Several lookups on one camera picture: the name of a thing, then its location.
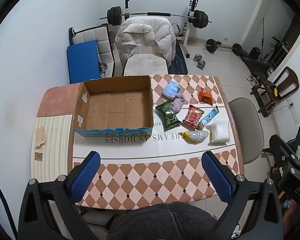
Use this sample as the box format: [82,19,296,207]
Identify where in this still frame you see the black speaker box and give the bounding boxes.
[248,47,262,60]

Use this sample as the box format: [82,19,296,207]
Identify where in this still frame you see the white padded seat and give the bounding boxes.
[69,24,115,78]

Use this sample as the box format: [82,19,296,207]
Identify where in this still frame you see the beige office chair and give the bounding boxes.
[227,97,265,165]

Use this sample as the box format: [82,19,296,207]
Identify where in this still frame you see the cardboard box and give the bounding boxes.
[72,75,155,138]

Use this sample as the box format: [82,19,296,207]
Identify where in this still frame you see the long light blue packet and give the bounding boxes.
[198,106,220,130]

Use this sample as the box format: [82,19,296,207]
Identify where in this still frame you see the white plastic bag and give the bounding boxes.
[209,121,230,145]

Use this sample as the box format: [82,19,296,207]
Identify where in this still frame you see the yellow and silver bag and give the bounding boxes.
[179,129,210,143]

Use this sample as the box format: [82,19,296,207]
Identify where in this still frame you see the purple sock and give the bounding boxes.
[170,93,187,113]

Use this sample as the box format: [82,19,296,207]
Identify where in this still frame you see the red snack packet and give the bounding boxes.
[182,105,205,130]

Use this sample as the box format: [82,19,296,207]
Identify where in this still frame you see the black fleece clothing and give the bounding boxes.
[107,201,220,240]

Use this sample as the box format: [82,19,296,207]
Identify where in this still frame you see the black weight bench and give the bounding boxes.
[168,41,189,75]

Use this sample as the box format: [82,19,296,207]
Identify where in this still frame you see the green snack packet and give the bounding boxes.
[155,101,182,131]

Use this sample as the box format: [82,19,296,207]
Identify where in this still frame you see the long barbell with black plates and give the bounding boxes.
[99,6,212,29]

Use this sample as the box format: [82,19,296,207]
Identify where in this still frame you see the orange snack packet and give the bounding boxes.
[199,87,213,105]

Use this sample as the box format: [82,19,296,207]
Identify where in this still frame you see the dark wooden chair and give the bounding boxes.
[250,66,300,117]

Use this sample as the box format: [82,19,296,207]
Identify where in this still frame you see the blue folded mat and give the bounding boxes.
[67,40,100,84]

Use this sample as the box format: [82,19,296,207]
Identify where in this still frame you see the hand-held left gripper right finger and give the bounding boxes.
[201,151,283,240]

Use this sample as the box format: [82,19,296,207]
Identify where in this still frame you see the torn beige paper scrap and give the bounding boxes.
[34,127,48,147]

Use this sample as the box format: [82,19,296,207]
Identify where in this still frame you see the chrome weight plates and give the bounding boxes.
[99,62,108,78]

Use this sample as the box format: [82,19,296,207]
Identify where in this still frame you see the white upholstered chair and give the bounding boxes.
[122,52,169,77]

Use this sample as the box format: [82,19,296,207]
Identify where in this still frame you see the black exercise machine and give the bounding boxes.
[240,36,294,80]

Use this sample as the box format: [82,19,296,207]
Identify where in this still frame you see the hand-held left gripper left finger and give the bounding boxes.
[18,151,102,240]

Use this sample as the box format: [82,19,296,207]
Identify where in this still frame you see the short barbell with black plates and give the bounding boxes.
[203,38,243,57]

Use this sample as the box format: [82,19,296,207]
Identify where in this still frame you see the white puffer jacket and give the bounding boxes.
[115,16,177,64]

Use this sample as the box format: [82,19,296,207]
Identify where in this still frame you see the light blue tissue pack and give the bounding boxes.
[162,80,181,98]

